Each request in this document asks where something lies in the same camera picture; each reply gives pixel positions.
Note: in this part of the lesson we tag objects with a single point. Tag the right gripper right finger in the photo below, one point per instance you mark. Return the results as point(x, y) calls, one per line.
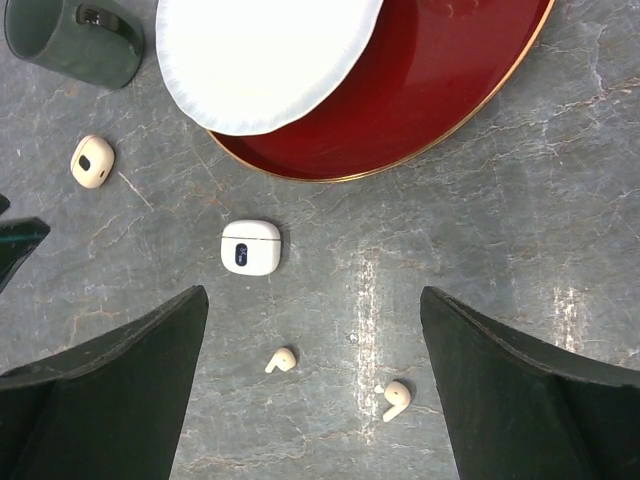
point(517, 407)

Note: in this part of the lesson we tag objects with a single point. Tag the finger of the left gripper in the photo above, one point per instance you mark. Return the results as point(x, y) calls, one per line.
point(19, 238)

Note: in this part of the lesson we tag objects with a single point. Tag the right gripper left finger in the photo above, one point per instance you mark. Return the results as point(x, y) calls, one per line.
point(112, 407)

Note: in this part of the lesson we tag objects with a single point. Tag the pink earbud case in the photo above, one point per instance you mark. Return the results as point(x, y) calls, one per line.
point(92, 161)

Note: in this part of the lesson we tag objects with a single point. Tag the white earbud case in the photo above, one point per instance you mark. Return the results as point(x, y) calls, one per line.
point(251, 247)

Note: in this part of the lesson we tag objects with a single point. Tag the pink earbud left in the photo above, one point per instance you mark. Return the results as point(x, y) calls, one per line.
point(283, 359)

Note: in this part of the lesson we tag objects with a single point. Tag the dark green mug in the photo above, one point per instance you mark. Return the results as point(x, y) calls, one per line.
point(96, 42)

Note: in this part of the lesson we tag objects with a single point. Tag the white plate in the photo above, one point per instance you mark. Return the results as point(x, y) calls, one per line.
point(251, 67)

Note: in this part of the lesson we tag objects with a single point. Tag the red round tray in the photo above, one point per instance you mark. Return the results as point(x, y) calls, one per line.
point(429, 67)

